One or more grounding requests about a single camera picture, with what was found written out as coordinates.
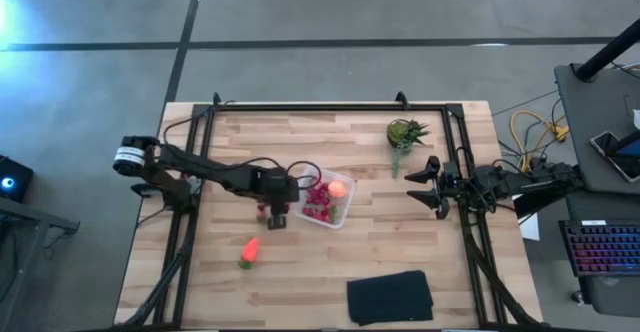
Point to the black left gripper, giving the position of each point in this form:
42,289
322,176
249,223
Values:
277,187

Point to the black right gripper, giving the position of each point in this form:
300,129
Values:
452,184

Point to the orange pink toy peach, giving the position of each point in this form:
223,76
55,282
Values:
337,189

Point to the clear plastic tupperware container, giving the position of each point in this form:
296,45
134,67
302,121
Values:
346,199

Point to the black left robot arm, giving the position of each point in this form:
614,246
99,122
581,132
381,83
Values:
210,169

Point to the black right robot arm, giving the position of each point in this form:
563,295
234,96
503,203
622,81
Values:
530,179

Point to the pink toy fruit green leaf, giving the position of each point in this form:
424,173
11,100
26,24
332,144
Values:
261,216

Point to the orange toy carrot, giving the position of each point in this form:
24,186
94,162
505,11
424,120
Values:
249,252

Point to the potted succulent plant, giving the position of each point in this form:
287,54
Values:
400,132

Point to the white paper sheet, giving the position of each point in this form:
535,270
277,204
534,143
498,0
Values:
530,227

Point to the black stand leg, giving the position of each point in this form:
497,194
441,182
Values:
537,204

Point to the dark folded cloth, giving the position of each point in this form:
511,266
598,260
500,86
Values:
390,297

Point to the grey desk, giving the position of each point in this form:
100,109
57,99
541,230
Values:
590,117

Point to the backlit computer keyboard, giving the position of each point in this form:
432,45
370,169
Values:
605,249

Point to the black smartphone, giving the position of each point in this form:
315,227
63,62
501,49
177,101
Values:
615,156

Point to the black stand pole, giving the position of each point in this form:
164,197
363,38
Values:
607,52

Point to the grey metal stand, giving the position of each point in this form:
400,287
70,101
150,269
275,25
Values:
40,221

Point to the black speaker one blue light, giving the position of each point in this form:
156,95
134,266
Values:
20,172

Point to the black aluminium table frame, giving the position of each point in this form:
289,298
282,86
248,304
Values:
325,107

